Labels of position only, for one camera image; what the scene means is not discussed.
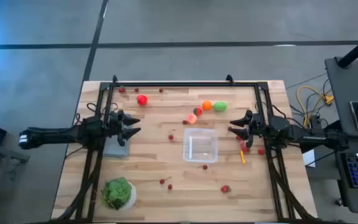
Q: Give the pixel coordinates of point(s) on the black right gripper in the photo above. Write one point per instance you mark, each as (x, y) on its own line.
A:
(259, 127)

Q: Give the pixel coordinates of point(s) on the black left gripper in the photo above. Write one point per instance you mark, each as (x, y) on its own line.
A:
(112, 126)

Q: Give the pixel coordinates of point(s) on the red toy apple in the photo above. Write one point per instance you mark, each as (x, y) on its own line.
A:
(142, 99)

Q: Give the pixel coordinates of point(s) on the small yellow toy vegetable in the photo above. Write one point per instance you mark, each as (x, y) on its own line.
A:
(242, 157)

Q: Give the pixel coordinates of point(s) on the green toy fruit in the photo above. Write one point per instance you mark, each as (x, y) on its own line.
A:
(220, 106)

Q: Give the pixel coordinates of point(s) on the orange toy fruit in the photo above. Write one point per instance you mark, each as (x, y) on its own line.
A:
(207, 105)

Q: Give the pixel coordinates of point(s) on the pink toy peach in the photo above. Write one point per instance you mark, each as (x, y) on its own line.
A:
(192, 118)

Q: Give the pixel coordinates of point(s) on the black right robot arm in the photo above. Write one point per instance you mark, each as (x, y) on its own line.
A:
(309, 137)

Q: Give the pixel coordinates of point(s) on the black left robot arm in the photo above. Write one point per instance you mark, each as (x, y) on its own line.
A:
(57, 135)

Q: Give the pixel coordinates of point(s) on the clear plastic tupperware container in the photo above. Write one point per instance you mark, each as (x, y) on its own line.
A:
(197, 137)

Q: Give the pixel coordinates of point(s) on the grey folded cloth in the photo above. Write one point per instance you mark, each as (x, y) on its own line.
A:
(115, 149)

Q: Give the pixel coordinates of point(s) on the green lettuce in bowl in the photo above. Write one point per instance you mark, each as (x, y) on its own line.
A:
(117, 193)

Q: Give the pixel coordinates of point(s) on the white paper sheet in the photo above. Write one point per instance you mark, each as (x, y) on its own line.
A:
(309, 158)

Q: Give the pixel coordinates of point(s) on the grey desk with pole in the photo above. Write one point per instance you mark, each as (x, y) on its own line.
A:
(343, 93)

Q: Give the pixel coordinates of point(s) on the dark grey keyboard desk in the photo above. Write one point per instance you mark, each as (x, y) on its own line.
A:
(340, 193)

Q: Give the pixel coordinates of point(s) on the grey metal bench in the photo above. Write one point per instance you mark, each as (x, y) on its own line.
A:
(5, 152)

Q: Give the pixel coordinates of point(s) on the black pole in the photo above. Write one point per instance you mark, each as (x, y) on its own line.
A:
(356, 51)

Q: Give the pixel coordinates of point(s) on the black metal table frame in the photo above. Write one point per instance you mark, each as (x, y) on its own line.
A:
(182, 84)

